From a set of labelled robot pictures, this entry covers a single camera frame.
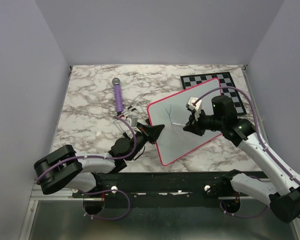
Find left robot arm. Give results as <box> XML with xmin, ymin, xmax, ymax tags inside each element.
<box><xmin>33</xmin><ymin>122</ymin><xmax>165</xmax><ymax>198</ymax></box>

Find blue whiteboard marker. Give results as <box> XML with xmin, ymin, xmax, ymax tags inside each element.
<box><xmin>171</xmin><ymin>122</ymin><xmax>186</xmax><ymax>127</ymax></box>

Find black grey chessboard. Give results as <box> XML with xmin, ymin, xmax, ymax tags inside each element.
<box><xmin>180</xmin><ymin>72</ymin><xmax>247</xmax><ymax>116</ymax></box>

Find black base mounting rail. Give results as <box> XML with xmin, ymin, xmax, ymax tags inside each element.
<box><xmin>72</xmin><ymin>170</ymin><xmax>245</xmax><ymax>217</ymax></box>

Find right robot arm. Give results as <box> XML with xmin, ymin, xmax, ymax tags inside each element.
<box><xmin>183</xmin><ymin>95</ymin><xmax>300</xmax><ymax>223</ymax></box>

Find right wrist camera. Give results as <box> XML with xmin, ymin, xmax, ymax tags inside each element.
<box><xmin>185</xmin><ymin>96</ymin><xmax>202</xmax><ymax>121</ymax></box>

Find purple microphone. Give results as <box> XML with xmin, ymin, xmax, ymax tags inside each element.
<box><xmin>112</xmin><ymin>77</ymin><xmax>124</xmax><ymax>114</ymax></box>

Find wire microphone stand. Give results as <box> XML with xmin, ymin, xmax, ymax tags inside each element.
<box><xmin>113</xmin><ymin>102</ymin><xmax>148</xmax><ymax>136</ymax></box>

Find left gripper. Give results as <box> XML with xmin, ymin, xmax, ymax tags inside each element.
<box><xmin>127</xmin><ymin>122</ymin><xmax>164</xmax><ymax>162</ymax></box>

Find pink framed whiteboard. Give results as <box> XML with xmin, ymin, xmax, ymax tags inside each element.
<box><xmin>146</xmin><ymin>77</ymin><xmax>225</xmax><ymax>166</ymax></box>

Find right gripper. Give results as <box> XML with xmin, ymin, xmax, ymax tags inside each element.
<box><xmin>183</xmin><ymin>107</ymin><xmax>225</xmax><ymax>136</ymax></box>

